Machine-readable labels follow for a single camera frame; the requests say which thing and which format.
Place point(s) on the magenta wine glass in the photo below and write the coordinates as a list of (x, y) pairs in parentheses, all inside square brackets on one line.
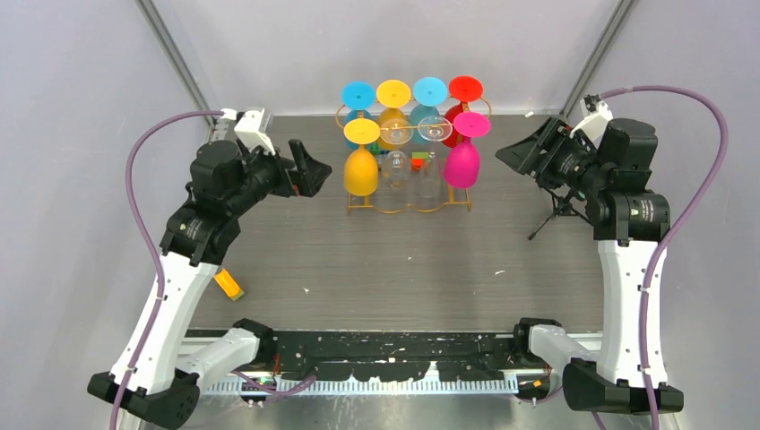
[(462, 165)]

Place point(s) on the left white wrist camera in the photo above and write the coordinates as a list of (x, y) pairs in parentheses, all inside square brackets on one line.
[(250, 127)]

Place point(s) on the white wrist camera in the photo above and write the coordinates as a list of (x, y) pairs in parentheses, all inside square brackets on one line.
[(596, 116), (250, 127)]

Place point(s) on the gold wire glass rack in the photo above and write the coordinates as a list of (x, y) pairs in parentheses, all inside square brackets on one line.
[(388, 200)]

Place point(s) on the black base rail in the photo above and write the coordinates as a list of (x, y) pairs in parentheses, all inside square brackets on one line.
[(404, 362)]

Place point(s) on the blue green toy bricks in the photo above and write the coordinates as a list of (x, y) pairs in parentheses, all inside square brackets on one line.
[(379, 148)]

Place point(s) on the blue back wine glass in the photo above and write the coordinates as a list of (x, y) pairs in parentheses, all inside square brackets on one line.
[(358, 97)]

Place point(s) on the yellow back wine glass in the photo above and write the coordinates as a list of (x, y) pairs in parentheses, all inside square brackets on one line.
[(393, 95)]

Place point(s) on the teal back wine glass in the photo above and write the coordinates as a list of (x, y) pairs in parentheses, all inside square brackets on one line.
[(429, 92)]

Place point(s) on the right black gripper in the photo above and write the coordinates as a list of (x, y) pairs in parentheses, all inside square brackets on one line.
[(525, 157)]

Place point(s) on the orange front wine glass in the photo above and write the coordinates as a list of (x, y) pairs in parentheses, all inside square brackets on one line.
[(360, 169)]

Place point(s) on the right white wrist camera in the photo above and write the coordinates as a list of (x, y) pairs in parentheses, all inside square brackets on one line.
[(596, 116)]

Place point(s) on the red green toy bricks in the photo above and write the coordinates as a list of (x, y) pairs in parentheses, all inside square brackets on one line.
[(418, 160)]

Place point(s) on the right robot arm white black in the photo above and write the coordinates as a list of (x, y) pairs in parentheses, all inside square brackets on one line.
[(629, 223)]

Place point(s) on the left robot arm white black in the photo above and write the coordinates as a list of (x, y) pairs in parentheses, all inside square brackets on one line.
[(150, 381)]

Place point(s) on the clear wine glass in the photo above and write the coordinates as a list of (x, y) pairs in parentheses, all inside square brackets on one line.
[(396, 167), (432, 160)]

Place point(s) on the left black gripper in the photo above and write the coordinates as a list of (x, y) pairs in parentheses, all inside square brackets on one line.
[(306, 181)]

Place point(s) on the orange block on table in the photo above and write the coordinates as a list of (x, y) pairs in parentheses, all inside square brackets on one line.
[(228, 285)]

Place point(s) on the red back wine glass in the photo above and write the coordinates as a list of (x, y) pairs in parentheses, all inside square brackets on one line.
[(464, 95)]

